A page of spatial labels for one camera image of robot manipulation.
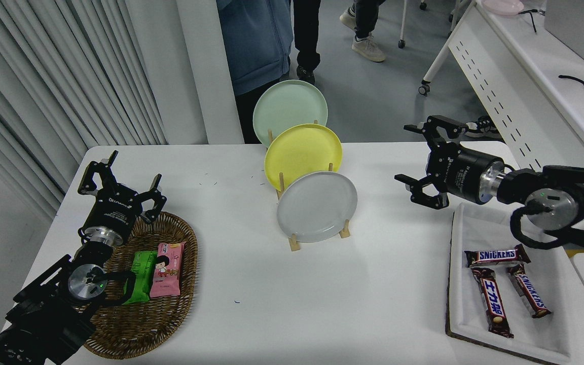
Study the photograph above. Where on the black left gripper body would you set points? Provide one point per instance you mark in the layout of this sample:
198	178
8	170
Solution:
112	215

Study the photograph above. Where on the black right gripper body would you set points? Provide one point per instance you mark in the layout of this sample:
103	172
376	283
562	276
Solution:
462	172

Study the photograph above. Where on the grey plate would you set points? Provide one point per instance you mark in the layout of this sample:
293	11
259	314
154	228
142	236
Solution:
317	208

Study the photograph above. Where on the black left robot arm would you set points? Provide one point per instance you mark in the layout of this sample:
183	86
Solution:
43	314

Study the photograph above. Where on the pink plate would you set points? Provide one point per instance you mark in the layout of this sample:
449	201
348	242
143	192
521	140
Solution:
502	6

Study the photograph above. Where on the yellow plate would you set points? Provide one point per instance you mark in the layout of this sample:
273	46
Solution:
299	152

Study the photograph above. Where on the wooden plate rack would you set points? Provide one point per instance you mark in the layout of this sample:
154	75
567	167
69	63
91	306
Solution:
294	244

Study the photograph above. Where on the pale green plate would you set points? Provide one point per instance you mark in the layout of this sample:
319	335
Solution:
284	104

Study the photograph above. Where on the person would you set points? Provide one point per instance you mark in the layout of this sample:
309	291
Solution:
489	133
254	40
307	30
368	45

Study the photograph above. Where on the white tray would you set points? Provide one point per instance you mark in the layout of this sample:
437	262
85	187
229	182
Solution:
474	228

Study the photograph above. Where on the green snack pack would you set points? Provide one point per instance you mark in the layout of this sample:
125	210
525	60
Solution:
142	274

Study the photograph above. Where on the white desk with perforated panel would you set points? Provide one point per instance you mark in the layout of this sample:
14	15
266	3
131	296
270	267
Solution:
500	91

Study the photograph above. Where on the pink snack pack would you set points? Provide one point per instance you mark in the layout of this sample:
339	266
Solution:
168	281

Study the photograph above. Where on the brown Snickers bar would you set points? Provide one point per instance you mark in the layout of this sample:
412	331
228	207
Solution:
530	294
497	256

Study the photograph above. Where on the brown wicker basket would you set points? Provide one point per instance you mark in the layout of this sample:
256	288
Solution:
140	324

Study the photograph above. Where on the white office chair base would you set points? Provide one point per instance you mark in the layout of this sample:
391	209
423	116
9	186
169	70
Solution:
405	20

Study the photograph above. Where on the white pleated curtain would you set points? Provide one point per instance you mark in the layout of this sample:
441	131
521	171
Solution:
43	76

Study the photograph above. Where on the dark brown chocolate bar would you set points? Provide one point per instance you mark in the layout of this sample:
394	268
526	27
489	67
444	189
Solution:
492	304

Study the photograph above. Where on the white laptop computer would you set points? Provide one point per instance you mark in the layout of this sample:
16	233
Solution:
576	25

